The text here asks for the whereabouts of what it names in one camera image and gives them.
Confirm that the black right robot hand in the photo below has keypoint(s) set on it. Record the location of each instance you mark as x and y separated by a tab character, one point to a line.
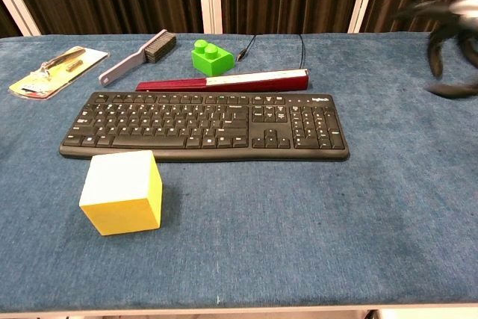
435	52

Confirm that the black computer keyboard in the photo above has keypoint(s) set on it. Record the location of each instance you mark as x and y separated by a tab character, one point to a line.
209	124

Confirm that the red folded hand fan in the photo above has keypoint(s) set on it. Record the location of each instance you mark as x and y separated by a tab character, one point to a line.
239	81

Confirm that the green toy building brick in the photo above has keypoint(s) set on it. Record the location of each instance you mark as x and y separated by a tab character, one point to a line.
211	58

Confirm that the blue table cloth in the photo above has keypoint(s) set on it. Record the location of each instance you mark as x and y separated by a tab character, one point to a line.
261	203

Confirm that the grey cleaning brush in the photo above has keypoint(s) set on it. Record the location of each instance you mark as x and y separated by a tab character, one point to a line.
143	54

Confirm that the yellow and white cube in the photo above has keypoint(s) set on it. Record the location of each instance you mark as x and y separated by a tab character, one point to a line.
123	192

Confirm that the packaged tool on yellow card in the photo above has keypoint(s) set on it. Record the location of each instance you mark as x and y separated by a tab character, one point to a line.
58	70

